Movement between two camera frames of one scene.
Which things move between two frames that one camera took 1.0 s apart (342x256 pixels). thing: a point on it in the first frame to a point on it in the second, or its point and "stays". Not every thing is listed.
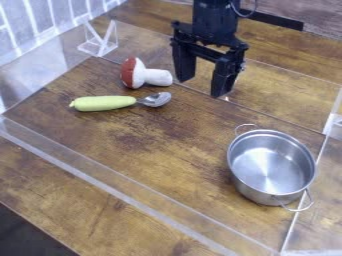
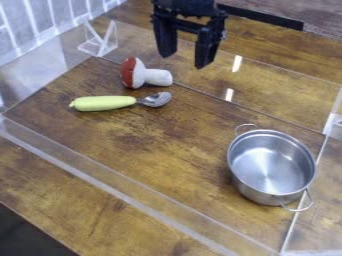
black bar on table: x=270 y=20 stays
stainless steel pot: x=273 y=168 stays
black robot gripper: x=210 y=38 to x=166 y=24
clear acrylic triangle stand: x=98 y=44 stays
